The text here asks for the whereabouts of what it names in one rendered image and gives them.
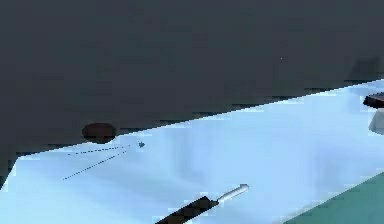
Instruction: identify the black and silver knife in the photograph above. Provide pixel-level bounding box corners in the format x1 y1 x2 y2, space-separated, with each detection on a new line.
154 183 251 224

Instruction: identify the brown potato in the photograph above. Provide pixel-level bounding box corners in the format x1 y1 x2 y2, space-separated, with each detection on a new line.
81 122 117 145

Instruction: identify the black pan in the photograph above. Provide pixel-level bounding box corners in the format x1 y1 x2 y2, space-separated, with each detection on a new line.
362 92 384 110

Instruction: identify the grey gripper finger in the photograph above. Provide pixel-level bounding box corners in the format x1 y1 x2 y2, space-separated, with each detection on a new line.
67 144 133 156
62 150 128 181

